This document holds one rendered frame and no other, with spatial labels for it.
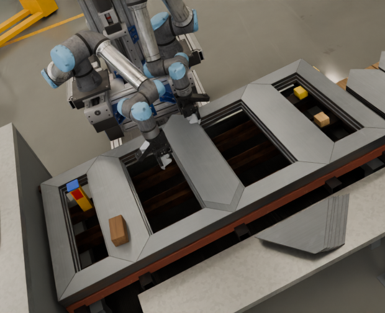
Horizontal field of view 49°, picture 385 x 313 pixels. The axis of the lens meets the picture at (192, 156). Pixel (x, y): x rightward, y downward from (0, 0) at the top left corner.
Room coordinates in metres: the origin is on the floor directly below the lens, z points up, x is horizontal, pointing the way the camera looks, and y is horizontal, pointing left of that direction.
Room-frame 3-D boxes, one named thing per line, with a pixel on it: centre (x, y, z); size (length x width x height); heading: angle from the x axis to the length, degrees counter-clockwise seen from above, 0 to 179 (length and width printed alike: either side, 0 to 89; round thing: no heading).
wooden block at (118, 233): (1.21, 0.41, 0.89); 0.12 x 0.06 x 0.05; 0
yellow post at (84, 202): (1.61, 0.60, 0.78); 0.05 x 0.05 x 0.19; 7
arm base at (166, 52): (2.21, -0.10, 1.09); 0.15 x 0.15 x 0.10
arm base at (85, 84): (2.22, 0.40, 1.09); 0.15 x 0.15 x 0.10
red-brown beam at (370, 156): (1.15, -0.07, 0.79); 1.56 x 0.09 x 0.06; 97
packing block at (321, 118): (1.50, -0.65, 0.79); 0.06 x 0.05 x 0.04; 7
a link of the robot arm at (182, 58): (1.83, -0.09, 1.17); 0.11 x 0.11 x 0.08; 71
